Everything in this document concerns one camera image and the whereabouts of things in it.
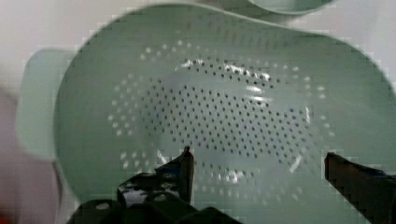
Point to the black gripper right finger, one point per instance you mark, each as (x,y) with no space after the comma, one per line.
(371,191)

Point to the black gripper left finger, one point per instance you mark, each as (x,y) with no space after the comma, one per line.
(174,177)

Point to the green plastic strainer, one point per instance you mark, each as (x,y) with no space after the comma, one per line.
(258,105)

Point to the green mug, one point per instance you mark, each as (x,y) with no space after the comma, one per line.
(290,7)

